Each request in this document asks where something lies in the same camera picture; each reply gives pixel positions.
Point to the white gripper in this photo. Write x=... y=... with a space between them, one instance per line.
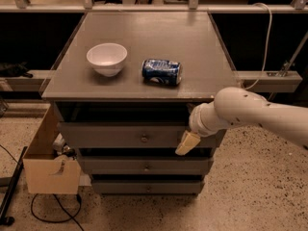
x=196 y=121

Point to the grey top drawer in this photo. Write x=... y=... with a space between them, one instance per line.
x=120 y=135

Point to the grey drawer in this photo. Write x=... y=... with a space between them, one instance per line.
x=120 y=135
x=145 y=165
x=147 y=187

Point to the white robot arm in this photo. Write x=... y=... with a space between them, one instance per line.
x=235 y=107

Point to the grey drawer cabinet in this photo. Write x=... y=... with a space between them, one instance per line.
x=80 y=94

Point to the grey bottom drawer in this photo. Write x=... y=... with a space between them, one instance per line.
x=147 y=187

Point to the grey middle drawer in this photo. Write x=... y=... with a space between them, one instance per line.
x=145 y=165

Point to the blue soda can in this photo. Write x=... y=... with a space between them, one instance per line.
x=164 y=72

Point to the white bowl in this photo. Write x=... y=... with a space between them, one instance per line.
x=107 y=59

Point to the cardboard box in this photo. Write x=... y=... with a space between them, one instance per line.
x=45 y=172

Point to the black pole stand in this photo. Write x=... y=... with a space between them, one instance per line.
x=10 y=183

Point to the metal frame rail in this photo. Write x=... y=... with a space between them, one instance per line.
x=268 y=81

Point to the black object on rail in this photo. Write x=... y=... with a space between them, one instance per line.
x=14 y=70

